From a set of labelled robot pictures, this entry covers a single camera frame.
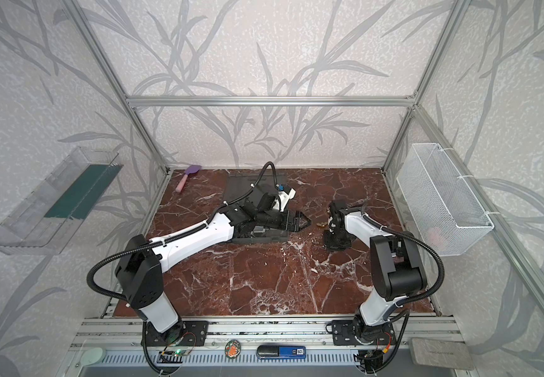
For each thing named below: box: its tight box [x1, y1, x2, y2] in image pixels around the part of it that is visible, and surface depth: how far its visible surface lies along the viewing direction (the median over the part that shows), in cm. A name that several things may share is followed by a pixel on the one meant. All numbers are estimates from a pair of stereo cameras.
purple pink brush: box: [175, 164, 203, 193], surface depth 122 cm
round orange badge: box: [224, 339, 242, 359], surface depth 72 cm
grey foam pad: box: [408, 337, 475, 370], surface depth 69 cm
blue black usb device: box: [256, 344, 307, 360], surface depth 69 cm
